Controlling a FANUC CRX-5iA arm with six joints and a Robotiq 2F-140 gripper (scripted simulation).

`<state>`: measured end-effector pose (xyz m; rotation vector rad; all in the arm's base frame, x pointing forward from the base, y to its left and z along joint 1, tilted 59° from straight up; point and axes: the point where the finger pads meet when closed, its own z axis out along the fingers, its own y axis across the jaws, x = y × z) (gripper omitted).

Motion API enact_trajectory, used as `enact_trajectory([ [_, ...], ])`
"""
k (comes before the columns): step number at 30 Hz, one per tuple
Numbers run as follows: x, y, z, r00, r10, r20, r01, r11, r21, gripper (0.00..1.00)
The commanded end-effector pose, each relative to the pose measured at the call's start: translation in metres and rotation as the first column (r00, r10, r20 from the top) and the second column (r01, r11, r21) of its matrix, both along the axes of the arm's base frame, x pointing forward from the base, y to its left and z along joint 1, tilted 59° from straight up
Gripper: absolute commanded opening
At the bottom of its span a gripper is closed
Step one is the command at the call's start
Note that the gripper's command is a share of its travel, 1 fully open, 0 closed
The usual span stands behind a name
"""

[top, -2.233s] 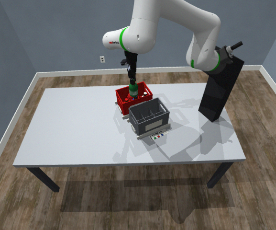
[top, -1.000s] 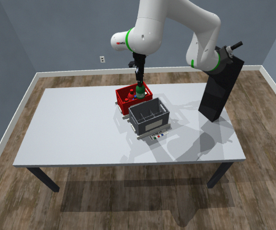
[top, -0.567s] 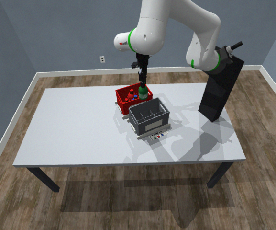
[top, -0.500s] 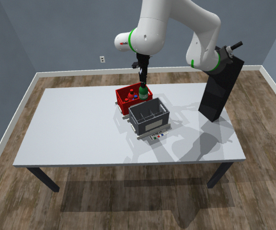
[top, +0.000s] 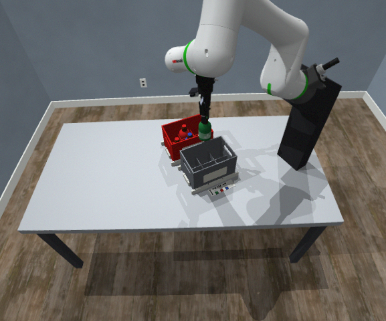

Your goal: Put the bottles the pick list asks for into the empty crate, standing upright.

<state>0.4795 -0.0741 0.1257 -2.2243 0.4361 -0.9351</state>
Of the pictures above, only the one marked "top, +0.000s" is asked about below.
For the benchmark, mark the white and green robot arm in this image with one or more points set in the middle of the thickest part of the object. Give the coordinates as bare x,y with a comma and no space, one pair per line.
212,53

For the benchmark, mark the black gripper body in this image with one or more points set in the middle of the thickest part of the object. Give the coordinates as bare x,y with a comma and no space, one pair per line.
204,91

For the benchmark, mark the green bottle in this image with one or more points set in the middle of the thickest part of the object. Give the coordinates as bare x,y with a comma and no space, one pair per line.
205,131

